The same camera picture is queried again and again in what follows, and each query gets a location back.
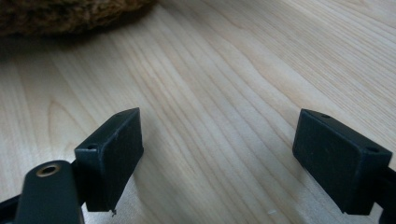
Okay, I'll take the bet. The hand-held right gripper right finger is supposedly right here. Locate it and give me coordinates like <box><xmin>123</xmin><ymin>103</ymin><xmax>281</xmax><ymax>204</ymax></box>
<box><xmin>291</xmin><ymin>108</ymin><xmax>393</xmax><ymax>217</ymax></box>

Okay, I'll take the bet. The brown teddy bear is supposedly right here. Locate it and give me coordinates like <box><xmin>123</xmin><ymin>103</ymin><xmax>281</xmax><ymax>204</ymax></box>
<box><xmin>0</xmin><ymin>0</ymin><xmax>157</xmax><ymax>37</ymax></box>

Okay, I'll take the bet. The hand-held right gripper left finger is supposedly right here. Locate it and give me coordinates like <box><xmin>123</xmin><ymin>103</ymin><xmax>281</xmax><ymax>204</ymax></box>
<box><xmin>74</xmin><ymin>107</ymin><xmax>145</xmax><ymax>217</ymax></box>

